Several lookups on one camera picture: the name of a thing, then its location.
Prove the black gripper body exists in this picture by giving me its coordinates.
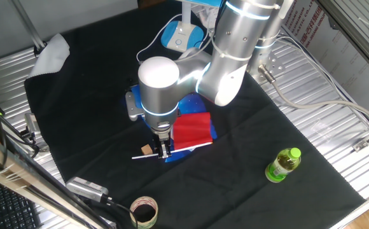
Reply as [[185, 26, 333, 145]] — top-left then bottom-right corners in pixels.
[[152, 130, 174, 149]]

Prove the grey metal pole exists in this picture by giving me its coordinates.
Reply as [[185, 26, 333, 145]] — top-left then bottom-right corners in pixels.
[[11, 0, 47, 53]]

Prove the blue white desk lamp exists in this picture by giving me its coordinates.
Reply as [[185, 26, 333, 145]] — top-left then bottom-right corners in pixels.
[[160, 0, 223, 53]]

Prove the black camera cable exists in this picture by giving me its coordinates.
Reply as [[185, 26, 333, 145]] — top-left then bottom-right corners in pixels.
[[103, 195, 139, 229]]

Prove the green tape roll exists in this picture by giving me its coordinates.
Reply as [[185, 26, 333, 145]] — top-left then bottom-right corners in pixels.
[[129, 196, 159, 229]]

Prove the aluminium frame bar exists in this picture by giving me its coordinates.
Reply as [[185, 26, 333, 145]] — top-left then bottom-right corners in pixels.
[[0, 127, 115, 229]]

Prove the black keyboard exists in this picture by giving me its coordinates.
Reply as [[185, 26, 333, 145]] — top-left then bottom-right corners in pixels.
[[0, 177, 42, 229]]

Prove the thick grey robot cable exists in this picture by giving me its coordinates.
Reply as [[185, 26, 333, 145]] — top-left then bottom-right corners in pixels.
[[257, 34, 369, 128]]

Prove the white panel with red print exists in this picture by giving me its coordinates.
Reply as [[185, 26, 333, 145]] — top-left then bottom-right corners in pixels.
[[281, 0, 369, 125]]

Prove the silver depth camera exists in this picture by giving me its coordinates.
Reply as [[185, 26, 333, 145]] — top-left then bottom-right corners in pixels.
[[66, 176, 109, 204]]

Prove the white lamp cable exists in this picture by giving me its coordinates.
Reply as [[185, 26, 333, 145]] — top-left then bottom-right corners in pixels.
[[136, 12, 214, 64]]

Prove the green tea bottle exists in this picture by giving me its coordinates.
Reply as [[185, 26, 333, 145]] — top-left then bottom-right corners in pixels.
[[265, 147, 302, 184]]

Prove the metal clamp bracket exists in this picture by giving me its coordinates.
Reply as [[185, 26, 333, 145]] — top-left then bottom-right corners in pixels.
[[24, 113, 50, 153]]

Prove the red flag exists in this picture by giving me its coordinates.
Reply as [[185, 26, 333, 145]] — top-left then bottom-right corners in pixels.
[[131, 111, 214, 160]]

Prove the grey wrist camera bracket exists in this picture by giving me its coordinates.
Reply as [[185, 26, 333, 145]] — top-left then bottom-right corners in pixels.
[[125, 91, 146, 122]]

